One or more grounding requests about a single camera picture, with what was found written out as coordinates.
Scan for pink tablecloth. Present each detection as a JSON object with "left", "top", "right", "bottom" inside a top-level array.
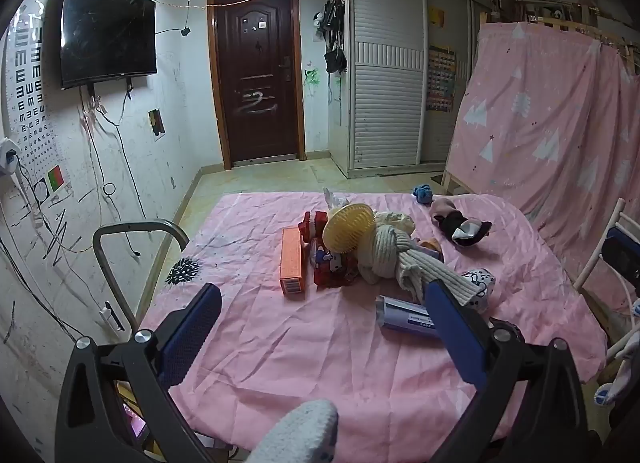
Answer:
[{"left": 137, "top": 192, "right": 608, "bottom": 449}]

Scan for white cartoon print sock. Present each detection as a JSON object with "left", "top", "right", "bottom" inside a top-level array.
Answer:
[{"left": 460, "top": 268, "right": 496, "bottom": 314}]

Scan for person's left hand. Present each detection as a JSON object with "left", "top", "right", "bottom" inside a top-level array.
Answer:
[{"left": 245, "top": 399, "right": 339, "bottom": 463}]

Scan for white metal chair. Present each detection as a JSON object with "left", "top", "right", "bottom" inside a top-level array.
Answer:
[{"left": 572, "top": 198, "right": 628, "bottom": 294}]

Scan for black white sock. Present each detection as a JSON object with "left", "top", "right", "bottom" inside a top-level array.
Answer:
[{"left": 446, "top": 216, "right": 493, "bottom": 247}]

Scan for black wall television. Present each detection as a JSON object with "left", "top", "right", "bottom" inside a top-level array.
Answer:
[{"left": 60, "top": 0, "right": 158, "bottom": 90}]

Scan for orange box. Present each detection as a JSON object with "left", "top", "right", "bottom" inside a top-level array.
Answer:
[{"left": 279, "top": 227, "right": 307, "bottom": 298}]

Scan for hanging black bags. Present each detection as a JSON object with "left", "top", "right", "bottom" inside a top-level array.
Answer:
[{"left": 315, "top": 0, "right": 348, "bottom": 75}]

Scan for yellow round brush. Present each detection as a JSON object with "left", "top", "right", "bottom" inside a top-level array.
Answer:
[{"left": 322, "top": 203, "right": 377, "bottom": 250}]

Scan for wooden bed frame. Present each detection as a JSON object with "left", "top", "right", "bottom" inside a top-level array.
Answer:
[{"left": 442, "top": 0, "right": 640, "bottom": 194}]

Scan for red printed packet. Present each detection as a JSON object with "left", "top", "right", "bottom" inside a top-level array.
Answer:
[{"left": 311, "top": 242, "right": 358, "bottom": 289}]

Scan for eye chart poster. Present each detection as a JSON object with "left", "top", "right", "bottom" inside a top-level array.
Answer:
[{"left": 2, "top": 0, "right": 71, "bottom": 204}]

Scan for cream ribbed knit cloth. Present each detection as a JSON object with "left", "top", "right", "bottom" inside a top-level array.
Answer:
[{"left": 357, "top": 210, "right": 476, "bottom": 306}]

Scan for person's right hand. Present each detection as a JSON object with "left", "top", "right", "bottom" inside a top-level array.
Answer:
[{"left": 594, "top": 328, "right": 640, "bottom": 408}]

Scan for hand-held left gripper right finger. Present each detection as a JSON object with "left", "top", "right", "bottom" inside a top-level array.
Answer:
[{"left": 424, "top": 279, "right": 591, "bottom": 463}]

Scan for blue white tube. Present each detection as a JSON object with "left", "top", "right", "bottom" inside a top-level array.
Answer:
[{"left": 375, "top": 294, "right": 441, "bottom": 340}]

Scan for white slatted wardrobe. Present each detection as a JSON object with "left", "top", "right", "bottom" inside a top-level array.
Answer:
[{"left": 345, "top": 0, "right": 481, "bottom": 179}]

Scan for colourful chart poster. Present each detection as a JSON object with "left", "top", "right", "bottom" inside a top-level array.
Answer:
[{"left": 426, "top": 46, "right": 457, "bottom": 113}]

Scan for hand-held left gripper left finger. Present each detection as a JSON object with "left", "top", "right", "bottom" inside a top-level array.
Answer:
[{"left": 55, "top": 283, "right": 223, "bottom": 463}]

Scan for pink tree print curtain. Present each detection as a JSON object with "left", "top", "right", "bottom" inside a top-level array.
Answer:
[{"left": 445, "top": 20, "right": 640, "bottom": 314}]

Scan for dark brown door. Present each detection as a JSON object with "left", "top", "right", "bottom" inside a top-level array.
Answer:
[{"left": 207, "top": 0, "right": 307, "bottom": 170}]

